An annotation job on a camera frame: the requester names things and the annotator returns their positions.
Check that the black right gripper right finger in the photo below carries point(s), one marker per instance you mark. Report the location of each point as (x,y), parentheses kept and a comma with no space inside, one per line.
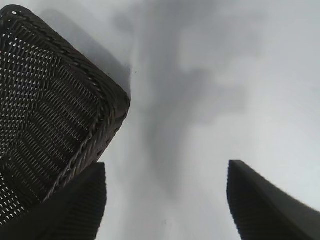
(270,212)

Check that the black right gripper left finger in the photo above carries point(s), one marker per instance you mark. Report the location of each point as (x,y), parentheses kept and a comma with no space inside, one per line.
(62,215)

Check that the dark brown wicker basket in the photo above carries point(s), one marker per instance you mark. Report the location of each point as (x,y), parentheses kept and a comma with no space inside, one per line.
(50,100)

